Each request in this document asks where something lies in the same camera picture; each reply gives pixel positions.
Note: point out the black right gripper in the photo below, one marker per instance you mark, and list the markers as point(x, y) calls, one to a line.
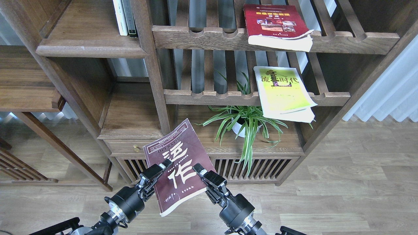
point(237, 212)

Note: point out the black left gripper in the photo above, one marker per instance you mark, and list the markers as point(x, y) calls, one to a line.
point(129, 201)

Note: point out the maroon book white characters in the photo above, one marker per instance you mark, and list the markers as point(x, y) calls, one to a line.
point(179, 182)

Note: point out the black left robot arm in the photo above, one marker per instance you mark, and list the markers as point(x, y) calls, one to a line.
point(105, 226)

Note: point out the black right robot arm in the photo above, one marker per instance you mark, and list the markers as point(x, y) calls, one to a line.
point(255, 230)

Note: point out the brass drawer knob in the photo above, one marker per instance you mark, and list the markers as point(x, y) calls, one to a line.
point(136, 148)

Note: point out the white plant pot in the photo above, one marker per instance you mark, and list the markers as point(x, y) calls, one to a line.
point(245, 127)

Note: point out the green spider plant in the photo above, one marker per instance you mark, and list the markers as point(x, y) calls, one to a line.
point(225, 114)

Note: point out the yellow-green book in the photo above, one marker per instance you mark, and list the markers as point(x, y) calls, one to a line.
point(283, 95)

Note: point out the dark wooden bookshelf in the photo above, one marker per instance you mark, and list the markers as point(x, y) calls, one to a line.
point(129, 91)

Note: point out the dark green upright book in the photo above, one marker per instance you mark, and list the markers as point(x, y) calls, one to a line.
point(131, 27)

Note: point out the red book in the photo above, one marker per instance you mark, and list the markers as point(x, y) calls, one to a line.
point(278, 27)

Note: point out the white upright book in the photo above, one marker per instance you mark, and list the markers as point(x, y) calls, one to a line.
point(120, 17)

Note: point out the white curtain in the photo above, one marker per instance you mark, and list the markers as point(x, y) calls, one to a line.
point(395, 92)

